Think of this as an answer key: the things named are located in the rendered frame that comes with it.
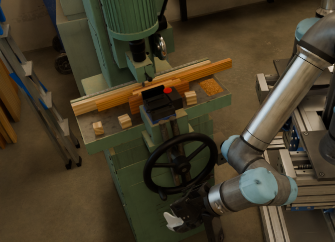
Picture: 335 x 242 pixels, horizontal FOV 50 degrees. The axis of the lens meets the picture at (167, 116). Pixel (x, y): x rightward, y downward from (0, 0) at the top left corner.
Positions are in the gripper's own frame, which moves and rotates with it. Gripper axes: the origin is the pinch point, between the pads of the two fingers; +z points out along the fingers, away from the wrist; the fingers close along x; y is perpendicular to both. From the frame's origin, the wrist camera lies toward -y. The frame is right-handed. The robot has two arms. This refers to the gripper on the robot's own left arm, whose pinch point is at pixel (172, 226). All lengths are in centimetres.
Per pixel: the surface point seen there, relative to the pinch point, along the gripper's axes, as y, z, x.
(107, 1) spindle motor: 65, -7, -31
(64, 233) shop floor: 2, 122, -32
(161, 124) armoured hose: 22.8, 4.2, -27.0
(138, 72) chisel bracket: 42, 9, -40
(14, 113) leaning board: 89, 179, -89
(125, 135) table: 27.0, 22.0, -26.9
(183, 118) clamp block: 19.4, 1.4, -34.9
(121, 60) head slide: 51, 18, -46
